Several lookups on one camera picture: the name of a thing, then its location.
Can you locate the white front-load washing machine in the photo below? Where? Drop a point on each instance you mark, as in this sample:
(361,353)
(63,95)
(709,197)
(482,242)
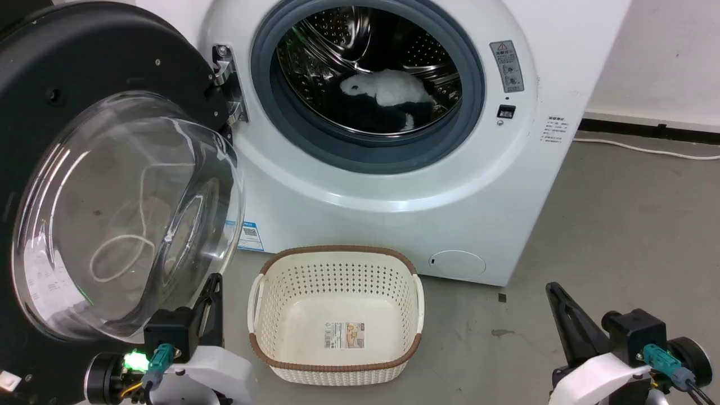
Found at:
(495,225)

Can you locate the paper label with barcode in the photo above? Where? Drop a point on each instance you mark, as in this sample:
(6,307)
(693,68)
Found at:
(344,335)

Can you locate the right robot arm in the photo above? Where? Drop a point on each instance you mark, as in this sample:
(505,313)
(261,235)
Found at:
(691,360)

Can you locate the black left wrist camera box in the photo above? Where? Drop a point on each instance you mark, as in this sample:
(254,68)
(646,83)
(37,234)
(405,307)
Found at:
(169,332)

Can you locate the stainless steel washer drum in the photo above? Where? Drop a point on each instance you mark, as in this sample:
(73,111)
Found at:
(337,34)

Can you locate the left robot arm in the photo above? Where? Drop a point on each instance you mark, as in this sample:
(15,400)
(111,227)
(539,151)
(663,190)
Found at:
(102,379)

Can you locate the black baseboard strip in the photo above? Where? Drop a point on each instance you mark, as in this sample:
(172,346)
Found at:
(647,128)

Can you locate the cream laundry basket brown rim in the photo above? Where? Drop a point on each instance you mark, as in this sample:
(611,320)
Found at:
(337,292)

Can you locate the white fluffy garment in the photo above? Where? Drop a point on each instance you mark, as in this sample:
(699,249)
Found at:
(394,89)

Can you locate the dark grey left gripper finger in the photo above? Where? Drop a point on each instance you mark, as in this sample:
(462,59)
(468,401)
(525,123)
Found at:
(201,320)
(216,306)

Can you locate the round white filter cover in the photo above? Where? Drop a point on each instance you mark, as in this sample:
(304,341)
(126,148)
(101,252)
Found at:
(458,264)

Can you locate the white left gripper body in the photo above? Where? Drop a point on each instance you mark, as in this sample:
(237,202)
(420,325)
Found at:
(222,374)

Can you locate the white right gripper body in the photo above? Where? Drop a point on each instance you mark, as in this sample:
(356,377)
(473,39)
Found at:
(599,379)

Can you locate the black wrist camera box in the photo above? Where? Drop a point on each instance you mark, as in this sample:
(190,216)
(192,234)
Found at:
(169,332)
(635,332)

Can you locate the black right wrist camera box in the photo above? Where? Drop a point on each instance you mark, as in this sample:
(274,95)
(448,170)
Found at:
(635,332)

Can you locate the grey warning sticker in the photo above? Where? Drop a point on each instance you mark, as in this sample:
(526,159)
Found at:
(507,66)

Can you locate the dark garment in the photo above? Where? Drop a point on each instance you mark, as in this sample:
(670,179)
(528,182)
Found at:
(365,115)

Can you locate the small printed text label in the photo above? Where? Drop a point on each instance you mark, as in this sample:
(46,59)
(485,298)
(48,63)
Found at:
(554,129)

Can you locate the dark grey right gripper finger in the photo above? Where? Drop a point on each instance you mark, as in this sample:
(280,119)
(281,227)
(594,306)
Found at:
(574,326)

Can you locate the black door latch socket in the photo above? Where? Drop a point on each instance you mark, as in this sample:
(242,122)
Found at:
(506,111)

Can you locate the metal door hinge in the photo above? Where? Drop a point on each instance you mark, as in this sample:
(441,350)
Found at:
(232,79)

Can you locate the black washer door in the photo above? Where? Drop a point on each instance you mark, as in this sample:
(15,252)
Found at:
(84,50)

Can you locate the blue white energy label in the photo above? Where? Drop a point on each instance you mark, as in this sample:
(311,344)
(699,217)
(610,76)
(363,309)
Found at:
(251,236)

